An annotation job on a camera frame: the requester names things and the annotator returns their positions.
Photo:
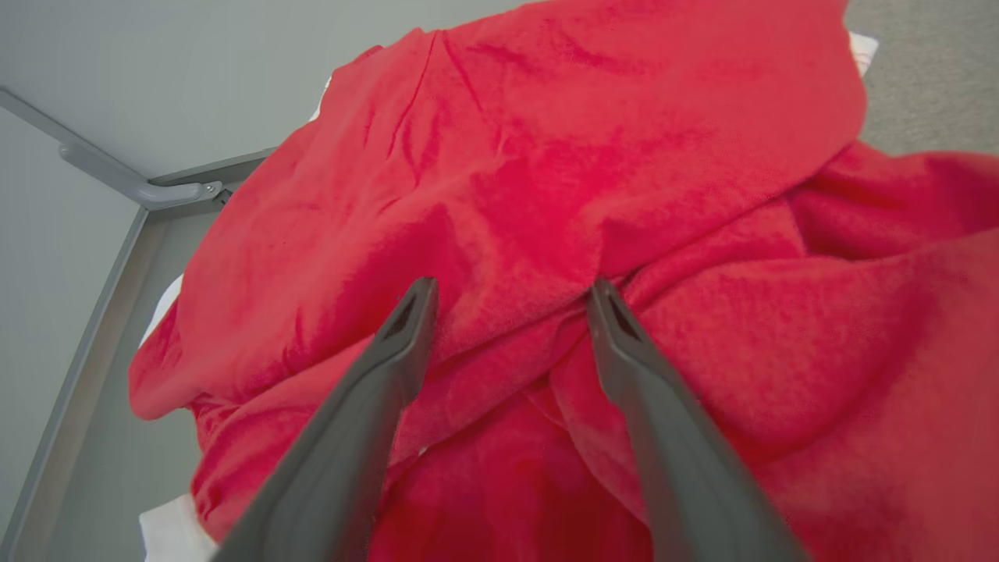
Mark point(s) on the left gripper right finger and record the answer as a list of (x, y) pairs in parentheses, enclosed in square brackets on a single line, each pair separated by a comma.
[(687, 468)]

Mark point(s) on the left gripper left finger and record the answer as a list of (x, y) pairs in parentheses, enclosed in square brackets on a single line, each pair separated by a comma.
[(343, 437)]

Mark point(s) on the red Bulls jersey white sleeves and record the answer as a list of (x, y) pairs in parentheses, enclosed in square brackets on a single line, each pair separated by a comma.
[(858, 351)]

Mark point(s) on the red shorts with white stripe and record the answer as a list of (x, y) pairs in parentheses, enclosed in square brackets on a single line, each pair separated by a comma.
[(546, 156)]

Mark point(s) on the grey metal frame bar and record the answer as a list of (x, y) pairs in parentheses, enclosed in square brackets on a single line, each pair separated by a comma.
[(168, 193)]

